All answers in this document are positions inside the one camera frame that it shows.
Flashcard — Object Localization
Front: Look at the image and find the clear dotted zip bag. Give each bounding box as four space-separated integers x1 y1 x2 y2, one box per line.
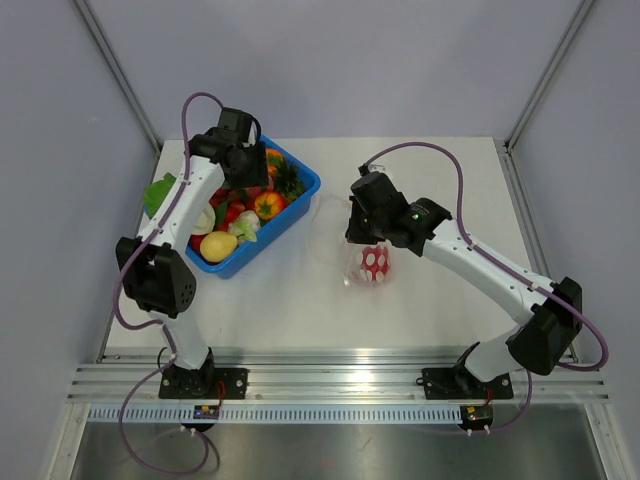
305 192 396 291

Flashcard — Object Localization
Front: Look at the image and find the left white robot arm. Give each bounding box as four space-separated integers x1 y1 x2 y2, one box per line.
112 107 268 398

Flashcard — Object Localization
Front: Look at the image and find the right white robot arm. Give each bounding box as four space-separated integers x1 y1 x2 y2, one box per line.
345 172 582 399

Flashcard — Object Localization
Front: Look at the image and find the orange persimmon toy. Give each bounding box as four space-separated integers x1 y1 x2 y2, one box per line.
266 148 286 177

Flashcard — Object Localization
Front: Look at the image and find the orange bell pepper toy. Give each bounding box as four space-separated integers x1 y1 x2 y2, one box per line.
254 191 287 221

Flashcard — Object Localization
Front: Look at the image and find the pineapple toy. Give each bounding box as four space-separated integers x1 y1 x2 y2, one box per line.
273 160 306 203

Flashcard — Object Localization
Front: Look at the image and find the white cauliflower toy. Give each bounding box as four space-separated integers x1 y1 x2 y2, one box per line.
228 210 261 244

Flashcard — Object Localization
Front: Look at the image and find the white garlic toy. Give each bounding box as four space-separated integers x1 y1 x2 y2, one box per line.
192 203 216 236

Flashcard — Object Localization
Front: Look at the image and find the yellow pear toy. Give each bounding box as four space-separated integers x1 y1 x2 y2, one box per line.
200 231 238 263

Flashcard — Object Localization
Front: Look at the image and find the green lettuce toy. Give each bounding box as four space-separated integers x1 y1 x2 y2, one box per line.
143 173 176 219

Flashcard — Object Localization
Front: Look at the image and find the blue plastic bin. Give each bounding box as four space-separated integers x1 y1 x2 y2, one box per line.
137 136 321 279

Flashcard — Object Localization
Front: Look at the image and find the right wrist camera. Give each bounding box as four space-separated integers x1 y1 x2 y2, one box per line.
368 163 393 179

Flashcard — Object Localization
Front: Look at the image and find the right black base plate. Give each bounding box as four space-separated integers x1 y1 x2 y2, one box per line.
415 367 514 401

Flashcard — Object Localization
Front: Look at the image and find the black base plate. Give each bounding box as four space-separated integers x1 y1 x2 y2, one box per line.
158 367 249 400
415 367 514 401

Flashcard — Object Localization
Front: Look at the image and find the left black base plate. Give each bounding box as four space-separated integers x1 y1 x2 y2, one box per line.
158 367 249 400

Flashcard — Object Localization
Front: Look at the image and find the aluminium rail frame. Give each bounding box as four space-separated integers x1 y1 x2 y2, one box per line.
67 344 611 406

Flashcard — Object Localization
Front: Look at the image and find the slotted white cable duct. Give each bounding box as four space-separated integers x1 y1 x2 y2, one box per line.
88 404 492 425

